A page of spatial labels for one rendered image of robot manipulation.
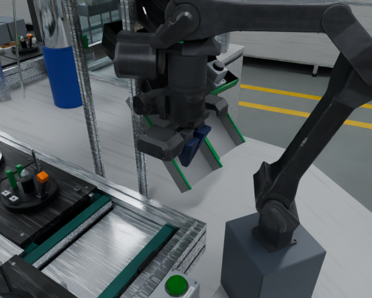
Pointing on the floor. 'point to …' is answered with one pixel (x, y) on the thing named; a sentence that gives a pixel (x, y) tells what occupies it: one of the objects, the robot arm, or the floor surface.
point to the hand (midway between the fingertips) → (186, 148)
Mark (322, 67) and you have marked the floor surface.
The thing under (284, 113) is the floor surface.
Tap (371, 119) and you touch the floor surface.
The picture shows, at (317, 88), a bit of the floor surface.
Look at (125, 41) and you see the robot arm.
